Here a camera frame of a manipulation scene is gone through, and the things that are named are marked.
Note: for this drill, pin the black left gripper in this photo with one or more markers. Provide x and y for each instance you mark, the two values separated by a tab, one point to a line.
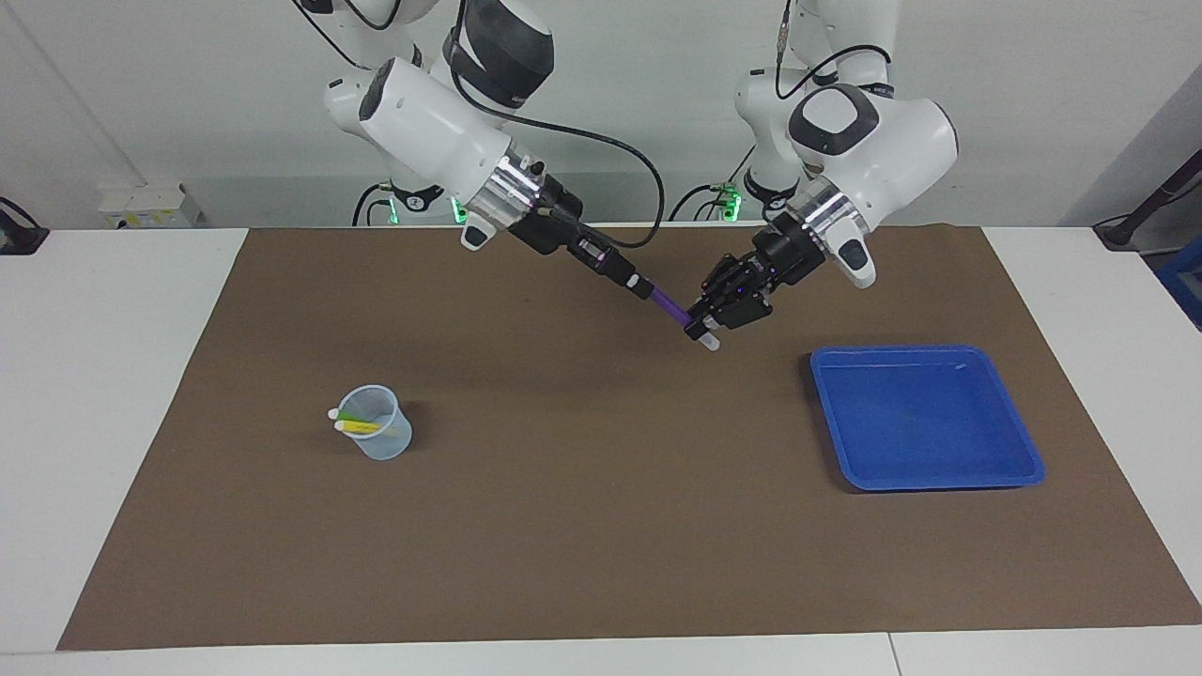
789	252

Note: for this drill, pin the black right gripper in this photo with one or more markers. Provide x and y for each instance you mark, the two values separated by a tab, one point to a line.
554	221

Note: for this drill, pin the purple pen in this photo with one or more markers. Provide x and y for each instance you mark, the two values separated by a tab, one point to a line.
669	302

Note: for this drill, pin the yellow pen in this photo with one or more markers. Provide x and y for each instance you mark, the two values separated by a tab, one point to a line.
362	427

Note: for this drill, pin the green pen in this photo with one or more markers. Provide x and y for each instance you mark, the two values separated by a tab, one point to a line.
352	416

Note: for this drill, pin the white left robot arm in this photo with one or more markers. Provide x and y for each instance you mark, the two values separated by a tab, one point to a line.
883	141

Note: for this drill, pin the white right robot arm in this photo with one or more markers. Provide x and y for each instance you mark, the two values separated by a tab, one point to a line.
432	122

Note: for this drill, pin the blue plastic tray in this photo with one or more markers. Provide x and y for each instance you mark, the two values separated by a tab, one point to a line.
925	422

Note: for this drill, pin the brown table mat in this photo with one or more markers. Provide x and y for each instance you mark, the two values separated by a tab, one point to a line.
601	526

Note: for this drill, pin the clear plastic cup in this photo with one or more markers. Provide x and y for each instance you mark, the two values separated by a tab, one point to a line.
387	443

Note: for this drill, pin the black stand pole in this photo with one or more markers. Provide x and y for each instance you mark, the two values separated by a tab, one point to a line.
1155	202

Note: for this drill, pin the blue storage bin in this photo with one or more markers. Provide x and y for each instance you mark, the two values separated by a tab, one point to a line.
1185	277

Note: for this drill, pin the white wall socket box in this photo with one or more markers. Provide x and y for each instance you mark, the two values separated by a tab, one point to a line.
146	207

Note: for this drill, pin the black clamp mount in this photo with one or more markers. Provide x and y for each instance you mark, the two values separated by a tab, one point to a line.
19	239

